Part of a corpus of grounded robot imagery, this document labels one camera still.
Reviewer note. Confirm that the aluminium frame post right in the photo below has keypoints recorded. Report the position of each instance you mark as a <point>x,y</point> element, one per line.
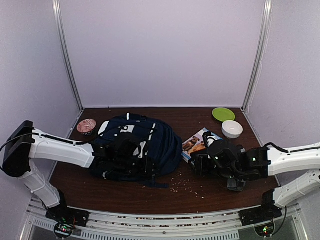
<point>261,47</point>

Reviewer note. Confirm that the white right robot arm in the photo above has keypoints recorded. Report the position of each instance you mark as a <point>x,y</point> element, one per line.
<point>237,165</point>

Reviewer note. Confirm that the grey pencil case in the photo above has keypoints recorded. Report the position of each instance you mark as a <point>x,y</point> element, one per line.
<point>236,184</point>

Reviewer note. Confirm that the aluminium frame post left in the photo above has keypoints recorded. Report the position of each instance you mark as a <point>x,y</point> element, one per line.
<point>65,53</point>

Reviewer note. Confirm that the aluminium front rail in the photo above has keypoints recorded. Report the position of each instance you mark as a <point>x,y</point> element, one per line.
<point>219,225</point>

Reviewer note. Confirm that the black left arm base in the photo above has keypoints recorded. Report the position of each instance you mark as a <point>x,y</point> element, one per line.
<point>65,215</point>

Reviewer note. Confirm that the green plate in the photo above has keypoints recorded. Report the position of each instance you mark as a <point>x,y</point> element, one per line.
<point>223,114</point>

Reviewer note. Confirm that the white bowl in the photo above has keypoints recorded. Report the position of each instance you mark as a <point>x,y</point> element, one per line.
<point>231,129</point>

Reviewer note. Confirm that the aluminium frame post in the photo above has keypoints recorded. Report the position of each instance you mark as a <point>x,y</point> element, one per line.
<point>261,47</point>
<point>65,53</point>

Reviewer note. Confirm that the navy blue backpack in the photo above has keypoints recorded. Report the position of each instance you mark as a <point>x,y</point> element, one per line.
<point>165,146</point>

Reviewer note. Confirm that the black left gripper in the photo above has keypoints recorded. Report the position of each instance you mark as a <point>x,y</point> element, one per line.
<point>145,170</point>

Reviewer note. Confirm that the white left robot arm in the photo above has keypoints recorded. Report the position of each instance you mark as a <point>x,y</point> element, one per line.
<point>28,143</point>

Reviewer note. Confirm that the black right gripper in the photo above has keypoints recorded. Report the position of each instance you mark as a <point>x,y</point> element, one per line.
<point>200,168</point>

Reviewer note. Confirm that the orange patterned bowl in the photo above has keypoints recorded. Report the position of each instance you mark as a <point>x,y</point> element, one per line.
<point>86,127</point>

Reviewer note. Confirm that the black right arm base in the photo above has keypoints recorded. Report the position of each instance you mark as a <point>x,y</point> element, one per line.
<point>266,212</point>

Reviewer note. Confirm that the dog picture book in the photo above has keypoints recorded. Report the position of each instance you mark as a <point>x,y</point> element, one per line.
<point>196,143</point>

